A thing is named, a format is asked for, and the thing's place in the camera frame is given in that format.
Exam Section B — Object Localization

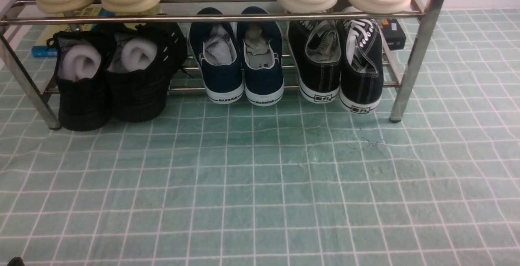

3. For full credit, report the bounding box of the navy slip-on shoe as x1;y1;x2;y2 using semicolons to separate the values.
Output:
235;21;284;107
188;22;245;104

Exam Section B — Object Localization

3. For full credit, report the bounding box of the black box behind rack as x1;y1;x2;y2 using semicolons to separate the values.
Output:
380;19;406;51

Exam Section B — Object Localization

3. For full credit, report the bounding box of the steel shoe rack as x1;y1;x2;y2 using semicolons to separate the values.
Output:
1;0;444;130

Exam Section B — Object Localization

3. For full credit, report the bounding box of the green checked floor cloth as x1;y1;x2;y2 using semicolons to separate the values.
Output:
0;9;520;266

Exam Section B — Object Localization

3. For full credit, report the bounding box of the black canvas sneaker left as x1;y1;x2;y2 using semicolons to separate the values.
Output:
286;20;342;104

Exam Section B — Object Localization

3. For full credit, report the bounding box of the black canvas sneaker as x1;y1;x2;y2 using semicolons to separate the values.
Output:
336;19;384;114
286;20;342;104

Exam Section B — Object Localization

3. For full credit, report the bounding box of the black canvas sneaker right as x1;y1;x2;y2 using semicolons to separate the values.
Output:
336;19;384;114

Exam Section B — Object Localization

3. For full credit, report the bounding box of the black knit sneaker right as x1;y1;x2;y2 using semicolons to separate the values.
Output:
99;22;188;122

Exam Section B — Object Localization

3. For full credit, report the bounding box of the black knit sneaker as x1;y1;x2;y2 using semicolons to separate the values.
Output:
99;22;188;122
47;31;116;132

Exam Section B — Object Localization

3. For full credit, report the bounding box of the black knit sneaker left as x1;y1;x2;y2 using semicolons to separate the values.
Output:
47;31;116;132

